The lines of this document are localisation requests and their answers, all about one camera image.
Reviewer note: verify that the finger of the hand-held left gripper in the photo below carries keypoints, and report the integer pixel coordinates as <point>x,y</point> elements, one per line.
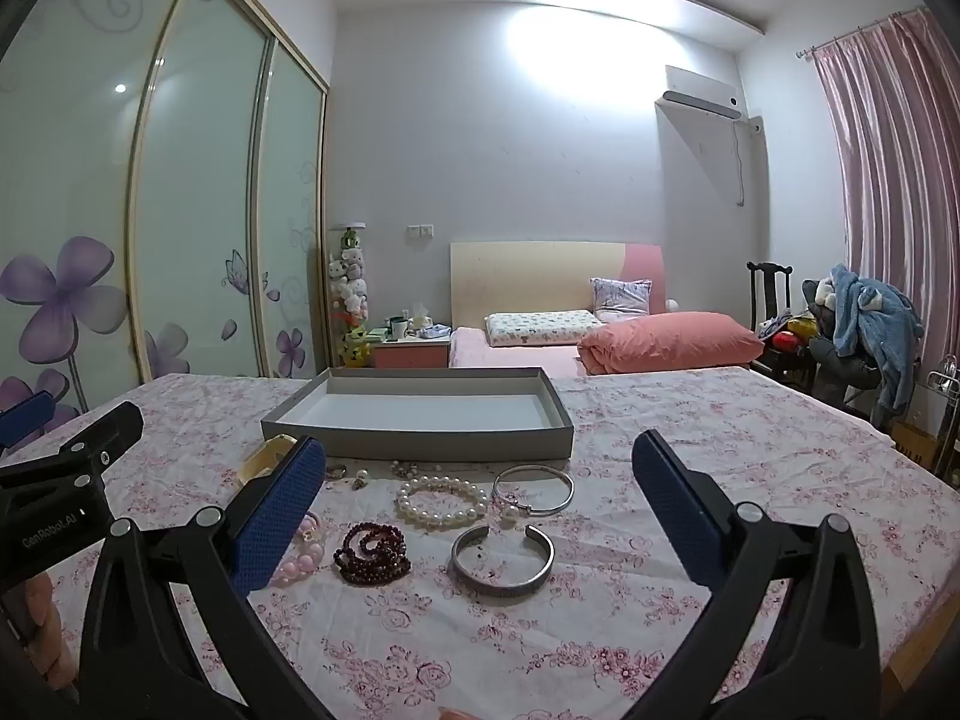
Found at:
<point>112,427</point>
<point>26,416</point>

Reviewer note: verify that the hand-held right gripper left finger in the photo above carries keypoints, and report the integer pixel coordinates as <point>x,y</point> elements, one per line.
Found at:
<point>277,517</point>

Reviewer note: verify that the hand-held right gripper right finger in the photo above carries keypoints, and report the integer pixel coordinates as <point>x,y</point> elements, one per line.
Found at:
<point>671,510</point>

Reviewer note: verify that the cream plastic bangle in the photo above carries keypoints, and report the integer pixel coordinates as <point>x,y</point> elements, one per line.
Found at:
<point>259,465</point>

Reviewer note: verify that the thin silver bangle with pearl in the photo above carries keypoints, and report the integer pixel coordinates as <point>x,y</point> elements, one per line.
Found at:
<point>510,516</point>

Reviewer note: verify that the grey cardboard tray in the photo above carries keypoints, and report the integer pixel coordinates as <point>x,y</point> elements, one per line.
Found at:
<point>420,409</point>

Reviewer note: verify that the person's left hand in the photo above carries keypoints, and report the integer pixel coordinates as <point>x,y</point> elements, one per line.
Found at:
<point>52,637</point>

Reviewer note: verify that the pink floral bedsheet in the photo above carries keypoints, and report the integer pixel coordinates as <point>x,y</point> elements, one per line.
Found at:
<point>750,427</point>

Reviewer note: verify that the small pearl earrings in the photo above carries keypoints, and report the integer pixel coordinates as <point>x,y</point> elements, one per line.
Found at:
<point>405,469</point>

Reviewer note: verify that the folded pink quilt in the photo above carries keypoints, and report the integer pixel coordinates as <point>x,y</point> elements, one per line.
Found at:
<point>667,341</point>

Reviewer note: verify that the red and yellow toys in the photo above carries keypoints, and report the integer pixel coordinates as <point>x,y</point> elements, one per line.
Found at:
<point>787,337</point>

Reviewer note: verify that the pink and cream nightstand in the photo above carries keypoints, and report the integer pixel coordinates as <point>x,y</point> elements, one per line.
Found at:
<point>409,352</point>

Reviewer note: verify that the dark grey seat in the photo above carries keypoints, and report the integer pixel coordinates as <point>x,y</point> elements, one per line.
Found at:
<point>832,367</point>

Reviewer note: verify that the purple patterned pillow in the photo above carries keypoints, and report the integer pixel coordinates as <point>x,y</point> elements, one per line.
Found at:
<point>619,296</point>

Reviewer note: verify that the pink bed mattress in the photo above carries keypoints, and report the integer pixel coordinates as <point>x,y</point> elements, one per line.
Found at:
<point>510,356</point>

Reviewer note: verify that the white patterned pillow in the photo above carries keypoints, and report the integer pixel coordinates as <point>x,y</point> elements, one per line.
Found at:
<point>536,328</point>

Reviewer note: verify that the column of plush toys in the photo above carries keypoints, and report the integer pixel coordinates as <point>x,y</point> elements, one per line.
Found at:
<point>349,292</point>

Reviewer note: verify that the dark wooden chair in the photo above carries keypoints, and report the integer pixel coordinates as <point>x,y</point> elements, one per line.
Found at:
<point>769,292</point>

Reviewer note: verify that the sliding wardrobe with flower print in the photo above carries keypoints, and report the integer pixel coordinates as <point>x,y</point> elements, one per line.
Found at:
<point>202,202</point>

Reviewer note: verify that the blue cloth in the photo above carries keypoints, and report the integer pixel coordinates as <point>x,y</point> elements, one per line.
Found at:
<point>436,331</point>

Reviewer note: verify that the tissue box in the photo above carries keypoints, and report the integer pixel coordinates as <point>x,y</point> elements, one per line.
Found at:
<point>420,316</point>

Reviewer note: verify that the cream and pink headboard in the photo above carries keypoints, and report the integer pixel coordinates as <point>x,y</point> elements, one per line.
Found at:
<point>525,277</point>

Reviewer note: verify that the blue fleece garment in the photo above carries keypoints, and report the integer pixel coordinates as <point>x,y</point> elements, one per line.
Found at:
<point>877,322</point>

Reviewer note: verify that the metal rack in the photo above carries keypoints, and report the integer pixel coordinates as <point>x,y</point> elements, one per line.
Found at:
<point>945,379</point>

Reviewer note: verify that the air conditioner pipe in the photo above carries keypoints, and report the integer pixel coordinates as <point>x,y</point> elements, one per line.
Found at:
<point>742,165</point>

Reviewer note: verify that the pink curtain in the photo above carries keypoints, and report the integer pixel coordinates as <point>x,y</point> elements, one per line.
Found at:
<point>892,165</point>

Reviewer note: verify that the white air conditioner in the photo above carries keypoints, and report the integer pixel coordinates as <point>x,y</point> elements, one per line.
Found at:
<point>701,90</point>

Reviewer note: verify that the curtain rod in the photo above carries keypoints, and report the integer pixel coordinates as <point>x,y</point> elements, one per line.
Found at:
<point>855,34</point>

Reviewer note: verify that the wall socket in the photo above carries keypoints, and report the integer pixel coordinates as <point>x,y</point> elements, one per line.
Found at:
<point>420,232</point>

